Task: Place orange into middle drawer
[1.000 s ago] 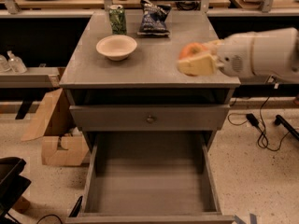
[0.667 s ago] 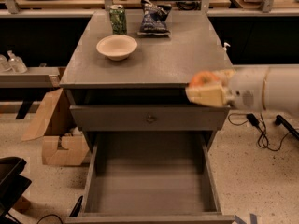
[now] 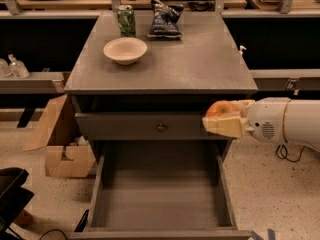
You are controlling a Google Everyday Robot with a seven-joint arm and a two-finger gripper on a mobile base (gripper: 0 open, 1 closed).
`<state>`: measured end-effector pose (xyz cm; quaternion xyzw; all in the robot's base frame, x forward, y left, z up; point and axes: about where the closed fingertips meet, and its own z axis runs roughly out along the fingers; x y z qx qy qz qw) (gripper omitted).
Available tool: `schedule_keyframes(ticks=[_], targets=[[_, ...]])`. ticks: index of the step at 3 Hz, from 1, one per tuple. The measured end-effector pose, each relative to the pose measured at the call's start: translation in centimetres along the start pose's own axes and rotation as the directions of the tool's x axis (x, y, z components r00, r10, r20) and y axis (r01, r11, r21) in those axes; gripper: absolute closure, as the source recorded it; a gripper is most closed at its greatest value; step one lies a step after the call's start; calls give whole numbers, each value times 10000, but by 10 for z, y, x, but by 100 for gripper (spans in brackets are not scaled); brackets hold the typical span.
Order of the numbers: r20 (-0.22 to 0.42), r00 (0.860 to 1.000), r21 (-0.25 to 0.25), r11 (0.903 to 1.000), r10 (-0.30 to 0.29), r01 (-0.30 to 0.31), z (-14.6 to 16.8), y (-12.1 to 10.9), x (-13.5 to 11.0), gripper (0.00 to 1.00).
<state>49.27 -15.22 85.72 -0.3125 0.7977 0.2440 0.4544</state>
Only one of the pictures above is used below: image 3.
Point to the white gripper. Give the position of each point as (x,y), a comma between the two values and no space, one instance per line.
(266,119)

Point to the orange fruit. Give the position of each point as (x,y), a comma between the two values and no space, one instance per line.
(220,108)

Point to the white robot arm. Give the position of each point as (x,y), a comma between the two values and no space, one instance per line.
(301,123)

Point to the grey drawer cabinet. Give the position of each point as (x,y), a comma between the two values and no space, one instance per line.
(183,75)

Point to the open grey bottom drawer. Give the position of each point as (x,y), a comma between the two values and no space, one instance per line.
(161,190)

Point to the grey middle drawer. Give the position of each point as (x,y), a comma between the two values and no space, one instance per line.
(144,126)

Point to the blue chip bag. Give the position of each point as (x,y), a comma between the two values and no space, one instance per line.
(164,23)

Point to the beige paper bowl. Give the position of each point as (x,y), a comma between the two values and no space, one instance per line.
(125,50)

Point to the green soda can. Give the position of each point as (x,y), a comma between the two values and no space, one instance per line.
(126,20)

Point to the brown cardboard box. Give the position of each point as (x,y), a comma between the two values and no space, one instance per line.
(67,154)

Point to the clear plastic bottle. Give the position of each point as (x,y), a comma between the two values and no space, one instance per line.
(4,68)
(18,68)

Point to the black chair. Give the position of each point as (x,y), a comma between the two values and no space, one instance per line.
(13,200)

